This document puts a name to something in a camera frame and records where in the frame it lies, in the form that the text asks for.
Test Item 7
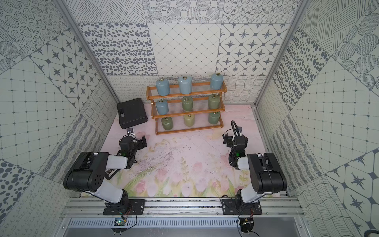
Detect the blue canister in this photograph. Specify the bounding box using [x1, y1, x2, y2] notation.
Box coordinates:
[156, 99, 169, 115]
[210, 73, 224, 90]
[156, 78, 170, 96]
[178, 76, 192, 95]

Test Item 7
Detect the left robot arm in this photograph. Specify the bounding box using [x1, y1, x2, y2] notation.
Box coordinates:
[63, 135, 147, 206]

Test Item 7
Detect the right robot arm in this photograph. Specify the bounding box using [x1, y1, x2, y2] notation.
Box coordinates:
[223, 133, 287, 204]

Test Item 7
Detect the wooden three-tier shelf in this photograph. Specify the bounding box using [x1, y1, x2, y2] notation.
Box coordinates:
[146, 82, 227, 135]

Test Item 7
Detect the green canister bottom right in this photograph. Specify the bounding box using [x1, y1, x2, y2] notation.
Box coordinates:
[208, 112, 221, 124]

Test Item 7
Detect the green canister bottom left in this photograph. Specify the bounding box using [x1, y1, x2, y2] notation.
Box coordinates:
[161, 117, 173, 130]

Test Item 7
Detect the black plastic case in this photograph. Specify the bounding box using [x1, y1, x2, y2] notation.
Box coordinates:
[117, 98, 148, 129]

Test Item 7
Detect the floral pink table mat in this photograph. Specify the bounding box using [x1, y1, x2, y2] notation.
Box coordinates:
[111, 105, 265, 197]

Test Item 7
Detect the green canister middle right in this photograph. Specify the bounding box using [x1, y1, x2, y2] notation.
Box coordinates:
[208, 94, 221, 110]

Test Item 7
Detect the light green canister bottom centre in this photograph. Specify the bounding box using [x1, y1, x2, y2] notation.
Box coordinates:
[184, 114, 195, 127]

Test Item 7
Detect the green canister middle centre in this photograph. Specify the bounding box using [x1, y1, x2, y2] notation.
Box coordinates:
[181, 96, 193, 111]

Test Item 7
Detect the left controller board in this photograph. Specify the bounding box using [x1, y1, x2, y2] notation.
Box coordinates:
[111, 219, 127, 234]

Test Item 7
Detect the controller board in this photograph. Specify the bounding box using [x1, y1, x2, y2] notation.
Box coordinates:
[239, 217, 254, 233]
[111, 219, 127, 234]

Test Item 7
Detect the right controller board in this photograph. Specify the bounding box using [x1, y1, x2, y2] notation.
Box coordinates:
[239, 217, 254, 233]

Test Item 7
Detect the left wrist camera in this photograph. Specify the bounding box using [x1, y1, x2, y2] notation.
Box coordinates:
[126, 128, 134, 134]

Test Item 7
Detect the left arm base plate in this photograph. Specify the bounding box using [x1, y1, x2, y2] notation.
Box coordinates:
[103, 199, 146, 216]

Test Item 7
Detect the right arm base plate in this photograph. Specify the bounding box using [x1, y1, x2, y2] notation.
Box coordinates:
[221, 198, 263, 216]

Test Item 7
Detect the aluminium mounting rail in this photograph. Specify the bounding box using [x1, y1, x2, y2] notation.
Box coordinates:
[62, 196, 305, 217]

